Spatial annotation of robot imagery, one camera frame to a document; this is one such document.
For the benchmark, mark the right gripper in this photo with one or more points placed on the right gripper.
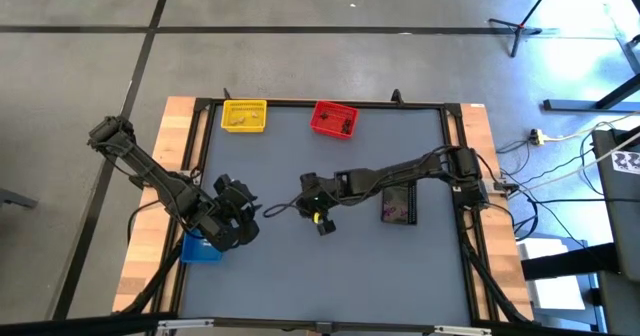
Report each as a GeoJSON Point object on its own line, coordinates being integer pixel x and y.
{"type": "Point", "coordinates": [315, 193]}

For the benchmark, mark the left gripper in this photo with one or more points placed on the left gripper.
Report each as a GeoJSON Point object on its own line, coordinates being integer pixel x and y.
{"type": "Point", "coordinates": [240, 211]}

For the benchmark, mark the black plastic spider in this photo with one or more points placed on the black plastic spider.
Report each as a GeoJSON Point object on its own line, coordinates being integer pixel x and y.
{"type": "Point", "coordinates": [347, 123]}
{"type": "Point", "coordinates": [324, 115]}
{"type": "Point", "coordinates": [345, 131]}

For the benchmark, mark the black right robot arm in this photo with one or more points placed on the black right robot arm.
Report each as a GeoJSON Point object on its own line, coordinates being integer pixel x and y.
{"type": "Point", "coordinates": [410, 171]}

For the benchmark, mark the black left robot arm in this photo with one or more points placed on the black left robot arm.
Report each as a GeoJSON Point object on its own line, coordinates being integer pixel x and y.
{"type": "Point", "coordinates": [160, 181]}

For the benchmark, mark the blue plastic basket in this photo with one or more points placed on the blue plastic basket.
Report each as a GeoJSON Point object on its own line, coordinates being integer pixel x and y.
{"type": "Point", "coordinates": [197, 253]}

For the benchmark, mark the red plastic basket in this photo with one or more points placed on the red plastic basket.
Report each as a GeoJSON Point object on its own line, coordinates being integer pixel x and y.
{"type": "Point", "coordinates": [334, 126]}

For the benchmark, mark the purple translucent witch hat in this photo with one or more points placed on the purple translucent witch hat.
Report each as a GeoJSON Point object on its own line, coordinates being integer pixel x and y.
{"type": "Point", "coordinates": [401, 210]}
{"type": "Point", "coordinates": [387, 207]}

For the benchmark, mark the black plastic basket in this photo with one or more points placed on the black plastic basket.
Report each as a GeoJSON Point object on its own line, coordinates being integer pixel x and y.
{"type": "Point", "coordinates": [397, 218]}

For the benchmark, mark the yellow plastic basket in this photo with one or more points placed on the yellow plastic basket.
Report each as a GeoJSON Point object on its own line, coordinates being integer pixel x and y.
{"type": "Point", "coordinates": [243, 108]}

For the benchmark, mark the wooden table side board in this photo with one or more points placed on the wooden table side board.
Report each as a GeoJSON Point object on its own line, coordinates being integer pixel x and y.
{"type": "Point", "coordinates": [475, 121]}
{"type": "Point", "coordinates": [172, 121]}

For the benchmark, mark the grey furniture foot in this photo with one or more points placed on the grey furniture foot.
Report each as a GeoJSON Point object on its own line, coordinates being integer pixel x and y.
{"type": "Point", "coordinates": [17, 198]}

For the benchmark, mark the power strip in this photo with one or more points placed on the power strip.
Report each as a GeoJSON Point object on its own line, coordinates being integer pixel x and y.
{"type": "Point", "coordinates": [537, 137]}

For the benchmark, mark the black desk foot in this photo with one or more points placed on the black desk foot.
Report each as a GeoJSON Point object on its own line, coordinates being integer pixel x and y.
{"type": "Point", "coordinates": [560, 266]}

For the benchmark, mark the white box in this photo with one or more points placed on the white box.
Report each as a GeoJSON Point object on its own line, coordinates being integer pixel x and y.
{"type": "Point", "coordinates": [555, 291]}

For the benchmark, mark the black tripod stand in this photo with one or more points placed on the black tripod stand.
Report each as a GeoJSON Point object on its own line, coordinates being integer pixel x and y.
{"type": "Point", "coordinates": [515, 28]}

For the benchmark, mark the black stand base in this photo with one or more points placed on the black stand base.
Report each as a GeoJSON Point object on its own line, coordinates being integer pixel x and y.
{"type": "Point", "coordinates": [575, 105]}

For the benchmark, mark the grey desk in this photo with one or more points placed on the grey desk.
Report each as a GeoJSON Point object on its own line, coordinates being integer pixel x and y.
{"type": "Point", "coordinates": [615, 201]}

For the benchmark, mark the white number tag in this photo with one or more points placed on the white number tag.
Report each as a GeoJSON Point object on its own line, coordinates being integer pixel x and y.
{"type": "Point", "coordinates": [627, 162]}

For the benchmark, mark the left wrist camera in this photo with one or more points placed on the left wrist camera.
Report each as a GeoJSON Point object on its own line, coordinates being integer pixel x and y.
{"type": "Point", "coordinates": [222, 182]}

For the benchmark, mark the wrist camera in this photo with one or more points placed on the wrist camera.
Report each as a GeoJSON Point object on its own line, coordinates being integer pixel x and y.
{"type": "Point", "coordinates": [326, 226]}
{"type": "Point", "coordinates": [222, 182]}

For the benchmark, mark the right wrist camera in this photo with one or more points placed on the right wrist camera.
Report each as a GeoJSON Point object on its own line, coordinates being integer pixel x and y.
{"type": "Point", "coordinates": [326, 226]}

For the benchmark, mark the black table frame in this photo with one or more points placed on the black table frame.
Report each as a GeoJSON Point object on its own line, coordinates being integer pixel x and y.
{"type": "Point", "coordinates": [325, 103]}

